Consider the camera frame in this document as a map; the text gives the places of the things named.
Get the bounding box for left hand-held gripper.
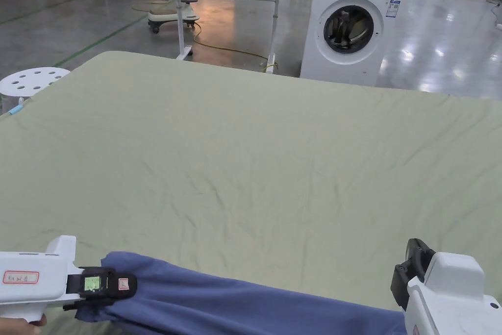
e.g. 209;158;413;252
0;234;138;327

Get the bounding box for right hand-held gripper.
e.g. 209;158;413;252
390;237;502;335

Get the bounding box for blue garment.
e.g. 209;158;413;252
74;251;407;335

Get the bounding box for person's left hand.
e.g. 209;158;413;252
0;304;49;335

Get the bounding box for bed with pale green sheet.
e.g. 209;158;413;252
0;50;502;335

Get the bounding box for white round stool with holes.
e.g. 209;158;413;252
0;67;72;116

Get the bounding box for white wheeled ride-on cart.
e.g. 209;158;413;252
147;0;201;34

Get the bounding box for white washing machine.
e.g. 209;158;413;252
300;0;408;86

